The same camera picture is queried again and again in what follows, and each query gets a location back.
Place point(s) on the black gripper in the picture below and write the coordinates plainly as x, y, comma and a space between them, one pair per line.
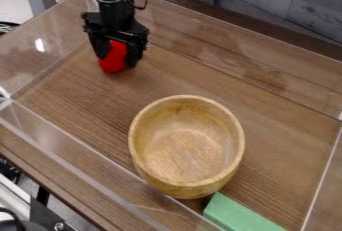
129, 32

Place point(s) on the red felt fruit green leaf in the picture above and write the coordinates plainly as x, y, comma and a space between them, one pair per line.
113, 62

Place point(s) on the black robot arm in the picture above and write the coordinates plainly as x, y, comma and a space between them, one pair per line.
114, 12

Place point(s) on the clear acrylic tray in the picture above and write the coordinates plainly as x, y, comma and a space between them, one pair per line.
66, 112

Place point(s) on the wooden bowl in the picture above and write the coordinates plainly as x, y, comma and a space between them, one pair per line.
185, 143

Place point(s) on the green block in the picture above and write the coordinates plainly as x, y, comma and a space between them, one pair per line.
232, 217

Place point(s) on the black clamp with cable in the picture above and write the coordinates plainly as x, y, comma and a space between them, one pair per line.
29, 217

